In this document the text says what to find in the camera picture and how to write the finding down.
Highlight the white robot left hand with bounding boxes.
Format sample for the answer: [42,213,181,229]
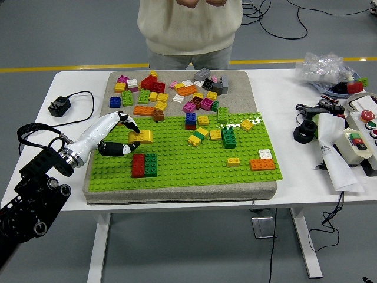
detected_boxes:
[72,111,141,167]

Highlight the yellow curved brick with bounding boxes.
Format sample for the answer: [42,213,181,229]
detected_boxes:
[128,129,154,145]

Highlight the red long brick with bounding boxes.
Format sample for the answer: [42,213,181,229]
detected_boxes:
[131,153,146,179]

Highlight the dark green long brick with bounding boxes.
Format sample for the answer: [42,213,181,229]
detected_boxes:
[144,153,158,178]
[221,126,237,149]

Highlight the large red brick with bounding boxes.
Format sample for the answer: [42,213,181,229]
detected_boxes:
[140,75,158,91]

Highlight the light grey brick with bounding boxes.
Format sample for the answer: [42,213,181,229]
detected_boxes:
[193,68,211,81]

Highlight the green studded baseplate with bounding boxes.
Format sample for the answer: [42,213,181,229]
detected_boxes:
[87,111,283,192]

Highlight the person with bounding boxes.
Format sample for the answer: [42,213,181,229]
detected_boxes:
[137,0,243,71]

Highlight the black power plug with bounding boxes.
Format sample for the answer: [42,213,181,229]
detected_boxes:
[48,96,72,118]

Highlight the white table leg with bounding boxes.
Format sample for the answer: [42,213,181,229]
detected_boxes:
[289,207,323,279]
[87,212,111,283]

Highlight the white paper sheet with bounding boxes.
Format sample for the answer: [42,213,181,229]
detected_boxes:
[316,113,366,194]

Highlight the metal floor plate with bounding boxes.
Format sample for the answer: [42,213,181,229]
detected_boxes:
[250,216,278,239]

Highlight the clear plastic bag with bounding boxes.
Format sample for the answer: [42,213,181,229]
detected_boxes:
[295,52,356,89]

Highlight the blue plastic dish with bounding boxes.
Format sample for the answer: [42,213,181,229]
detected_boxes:
[309,72,369,97]

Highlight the black power adapter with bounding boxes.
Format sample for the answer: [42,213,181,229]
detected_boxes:
[302,106,330,117]

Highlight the white button control box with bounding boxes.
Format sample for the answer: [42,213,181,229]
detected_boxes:
[345,108,377,170]

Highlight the large black nut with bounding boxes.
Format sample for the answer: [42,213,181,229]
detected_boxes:
[293,120,318,144]

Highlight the green paper piece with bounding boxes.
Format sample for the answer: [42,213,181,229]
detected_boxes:
[311,114,322,139]

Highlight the black servo parts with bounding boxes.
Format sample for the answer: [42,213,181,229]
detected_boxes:
[318,98,346,119]

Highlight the white flat device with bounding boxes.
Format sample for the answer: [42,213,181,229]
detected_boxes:
[346,92,377,114]

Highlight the black plug cord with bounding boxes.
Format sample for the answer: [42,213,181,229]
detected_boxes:
[18,90,95,156]

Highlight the black floor cable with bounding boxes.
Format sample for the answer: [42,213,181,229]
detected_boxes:
[240,0,377,41]

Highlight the thin black hanging cable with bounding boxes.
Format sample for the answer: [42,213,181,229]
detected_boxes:
[268,208,278,283]

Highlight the small white switch box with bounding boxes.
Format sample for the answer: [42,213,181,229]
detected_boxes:
[335,127,375,167]

